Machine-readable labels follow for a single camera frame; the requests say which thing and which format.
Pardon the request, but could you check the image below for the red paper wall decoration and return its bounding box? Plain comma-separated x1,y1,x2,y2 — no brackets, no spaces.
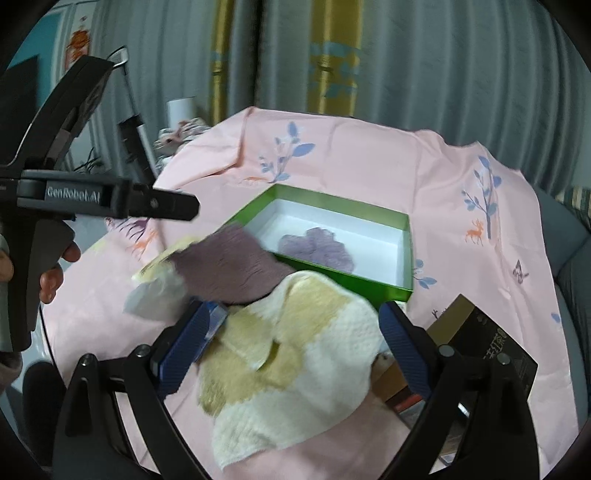
64,15,90,71

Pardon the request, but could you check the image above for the white tissue sheet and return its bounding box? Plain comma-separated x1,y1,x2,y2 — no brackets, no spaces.
123,264,188,322

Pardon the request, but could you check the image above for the white paper roll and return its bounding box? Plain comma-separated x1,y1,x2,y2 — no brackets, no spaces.
166,97,198,130

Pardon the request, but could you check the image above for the person's left hand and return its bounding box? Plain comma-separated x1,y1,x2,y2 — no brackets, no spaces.
0,242,81,304

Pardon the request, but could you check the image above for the pink printed tablecloth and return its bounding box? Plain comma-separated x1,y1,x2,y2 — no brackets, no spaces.
43,107,579,473

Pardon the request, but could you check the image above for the green cardboard box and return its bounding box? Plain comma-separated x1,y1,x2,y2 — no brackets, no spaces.
229,184,414,308

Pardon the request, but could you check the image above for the crumpled pink cloth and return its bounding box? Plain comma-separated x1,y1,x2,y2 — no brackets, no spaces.
153,117,211,157

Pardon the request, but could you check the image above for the purple scrunchie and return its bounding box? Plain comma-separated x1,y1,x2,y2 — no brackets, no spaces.
277,227,355,273

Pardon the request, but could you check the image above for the gold black gift box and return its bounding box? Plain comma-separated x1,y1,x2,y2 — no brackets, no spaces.
370,293,540,467

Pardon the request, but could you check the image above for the purple grey plush towel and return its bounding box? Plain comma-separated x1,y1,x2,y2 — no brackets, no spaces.
169,223,294,305

